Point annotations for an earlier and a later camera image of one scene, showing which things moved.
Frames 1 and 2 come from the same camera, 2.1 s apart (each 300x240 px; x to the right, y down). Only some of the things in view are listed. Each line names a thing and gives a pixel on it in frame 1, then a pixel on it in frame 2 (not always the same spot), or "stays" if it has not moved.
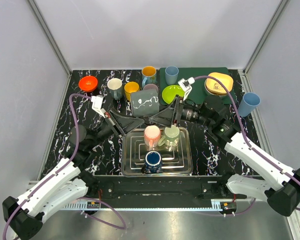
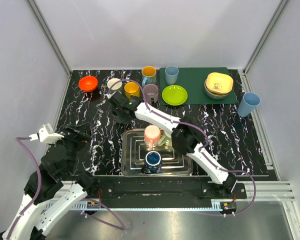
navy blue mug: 153,163 stays
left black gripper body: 115,124 → 78,133
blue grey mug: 115,87 stays
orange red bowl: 88,83 stays
